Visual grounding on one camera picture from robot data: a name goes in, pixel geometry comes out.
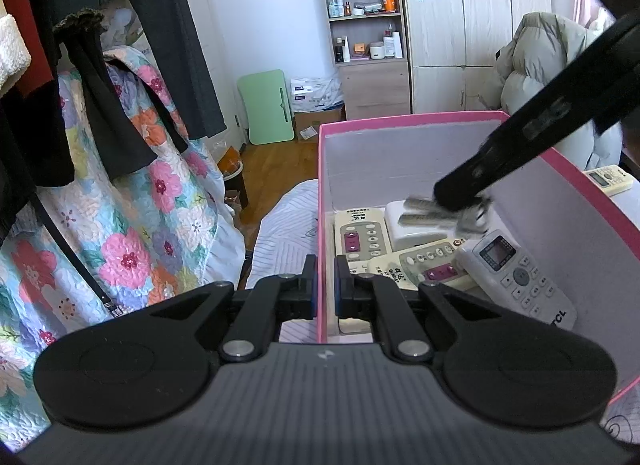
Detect green folding table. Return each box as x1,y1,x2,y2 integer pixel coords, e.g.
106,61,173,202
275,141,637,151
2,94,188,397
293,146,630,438
237,69,295,146

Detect white fleece garment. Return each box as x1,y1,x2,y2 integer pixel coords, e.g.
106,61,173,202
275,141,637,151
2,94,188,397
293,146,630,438
0,14,32,92

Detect black belt with buckle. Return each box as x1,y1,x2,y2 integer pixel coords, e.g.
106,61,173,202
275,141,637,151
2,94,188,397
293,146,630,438
29,194,124,319

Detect wooden shelf unit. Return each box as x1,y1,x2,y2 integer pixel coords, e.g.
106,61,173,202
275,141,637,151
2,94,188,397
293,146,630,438
315,0,412,120

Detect beige remote with purple button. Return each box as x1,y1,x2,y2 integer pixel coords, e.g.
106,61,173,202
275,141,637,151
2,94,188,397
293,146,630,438
367,237,482,292

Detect red hanging garment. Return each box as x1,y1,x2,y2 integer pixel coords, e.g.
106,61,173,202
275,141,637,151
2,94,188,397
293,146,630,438
0,0,57,102

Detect small beige remote with display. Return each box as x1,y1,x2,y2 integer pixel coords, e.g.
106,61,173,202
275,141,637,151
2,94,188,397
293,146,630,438
582,165,634,197

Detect cardboard box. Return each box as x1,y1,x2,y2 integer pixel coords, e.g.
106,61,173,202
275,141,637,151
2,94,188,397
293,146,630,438
292,106,346,144

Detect black garment with ruffled collar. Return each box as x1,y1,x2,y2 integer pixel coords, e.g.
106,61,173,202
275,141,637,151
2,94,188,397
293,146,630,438
52,7,189,178

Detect tissue packs in plastic wrap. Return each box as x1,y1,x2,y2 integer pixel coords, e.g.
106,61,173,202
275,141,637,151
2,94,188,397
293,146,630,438
290,75,345,114

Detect beige puffer jacket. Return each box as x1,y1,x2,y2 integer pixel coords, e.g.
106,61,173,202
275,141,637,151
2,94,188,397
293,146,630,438
495,11,625,172

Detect dark trash bin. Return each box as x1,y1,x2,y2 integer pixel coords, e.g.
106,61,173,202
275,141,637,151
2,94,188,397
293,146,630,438
222,160,250,208

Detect orange plastic bag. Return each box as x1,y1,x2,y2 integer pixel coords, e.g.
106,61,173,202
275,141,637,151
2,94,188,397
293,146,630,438
217,145,245,174

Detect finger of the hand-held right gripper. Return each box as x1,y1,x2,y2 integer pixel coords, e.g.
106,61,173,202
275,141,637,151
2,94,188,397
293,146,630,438
432,142,503,213

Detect floral quilt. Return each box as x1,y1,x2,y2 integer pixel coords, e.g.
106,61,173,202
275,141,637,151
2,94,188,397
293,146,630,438
0,47,246,452

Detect white remote with screen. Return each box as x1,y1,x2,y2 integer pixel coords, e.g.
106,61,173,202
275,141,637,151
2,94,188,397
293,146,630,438
456,230,579,332

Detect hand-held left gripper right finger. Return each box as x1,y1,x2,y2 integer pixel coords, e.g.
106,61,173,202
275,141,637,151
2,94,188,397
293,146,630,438
333,254,502,365

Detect light wooden wardrobe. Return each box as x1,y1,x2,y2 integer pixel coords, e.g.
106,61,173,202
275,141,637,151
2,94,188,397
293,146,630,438
396,0,557,116

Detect white plastic bags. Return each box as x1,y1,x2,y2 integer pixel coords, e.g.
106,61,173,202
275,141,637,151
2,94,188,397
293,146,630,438
102,6,152,52

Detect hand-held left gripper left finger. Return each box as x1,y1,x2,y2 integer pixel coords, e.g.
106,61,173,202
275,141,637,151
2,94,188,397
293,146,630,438
149,255,318,364

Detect black hanging coat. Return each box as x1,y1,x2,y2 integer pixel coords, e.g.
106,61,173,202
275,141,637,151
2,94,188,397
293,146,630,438
0,0,98,246

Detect dark grey hanging garment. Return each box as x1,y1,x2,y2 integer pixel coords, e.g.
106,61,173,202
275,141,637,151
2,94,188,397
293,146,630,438
95,0,229,140

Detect white charger block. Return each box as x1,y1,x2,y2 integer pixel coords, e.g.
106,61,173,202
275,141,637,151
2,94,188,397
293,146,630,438
385,200,468,252

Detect beige remote control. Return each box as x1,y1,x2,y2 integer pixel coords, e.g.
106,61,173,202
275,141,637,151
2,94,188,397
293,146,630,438
333,206,394,336

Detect pink storage box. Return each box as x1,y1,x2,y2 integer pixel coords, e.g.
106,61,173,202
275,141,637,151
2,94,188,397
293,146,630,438
316,111,640,411

